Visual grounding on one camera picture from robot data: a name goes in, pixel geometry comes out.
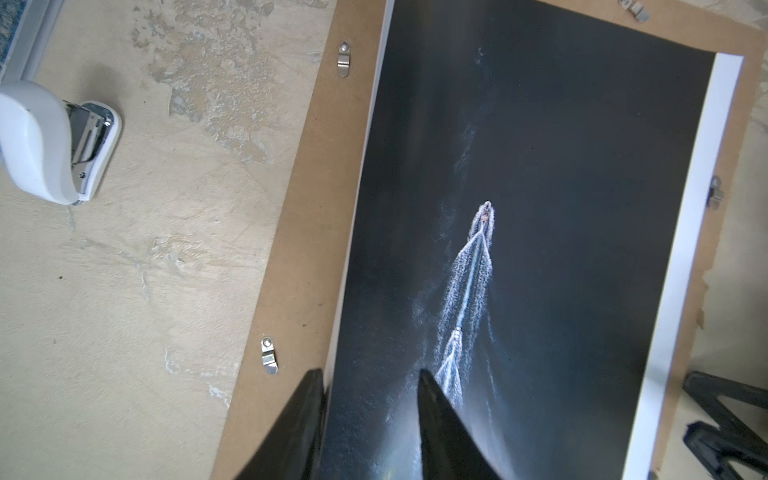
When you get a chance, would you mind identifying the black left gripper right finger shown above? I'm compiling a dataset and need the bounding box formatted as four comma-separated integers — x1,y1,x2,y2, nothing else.
417,369,499,479

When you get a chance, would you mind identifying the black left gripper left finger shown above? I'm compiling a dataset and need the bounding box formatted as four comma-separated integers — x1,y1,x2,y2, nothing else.
236,369,326,479

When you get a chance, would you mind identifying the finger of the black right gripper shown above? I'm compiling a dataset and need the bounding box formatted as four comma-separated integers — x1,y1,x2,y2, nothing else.
683,421,767,480
683,371,767,438

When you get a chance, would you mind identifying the dark photo print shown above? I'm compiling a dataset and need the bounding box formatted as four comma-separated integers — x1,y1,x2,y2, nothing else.
319,1,743,479

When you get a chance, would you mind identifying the small white plastic device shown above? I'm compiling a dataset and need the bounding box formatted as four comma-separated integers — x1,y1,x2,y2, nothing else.
1,81,122,205

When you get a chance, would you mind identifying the brown frame backing board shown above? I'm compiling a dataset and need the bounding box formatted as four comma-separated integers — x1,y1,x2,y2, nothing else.
212,1,767,479

